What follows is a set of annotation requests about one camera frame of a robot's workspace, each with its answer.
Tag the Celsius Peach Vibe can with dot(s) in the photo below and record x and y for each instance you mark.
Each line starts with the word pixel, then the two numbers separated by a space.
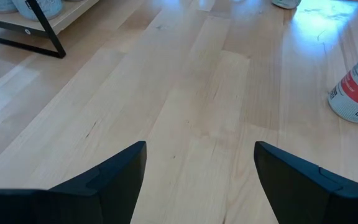
pixel 356 93

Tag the wooden shelf with black frame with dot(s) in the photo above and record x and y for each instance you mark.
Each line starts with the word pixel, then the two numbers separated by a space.
pixel 70 12

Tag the Celsius Arctic Vibe can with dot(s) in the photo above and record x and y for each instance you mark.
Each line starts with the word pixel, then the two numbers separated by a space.
pixel 0 5
pixel 54 7

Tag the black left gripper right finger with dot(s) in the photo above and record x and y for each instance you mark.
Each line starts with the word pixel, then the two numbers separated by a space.
pixel 306 202

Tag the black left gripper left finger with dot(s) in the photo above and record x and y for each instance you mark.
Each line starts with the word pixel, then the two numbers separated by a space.
pixel 73 205

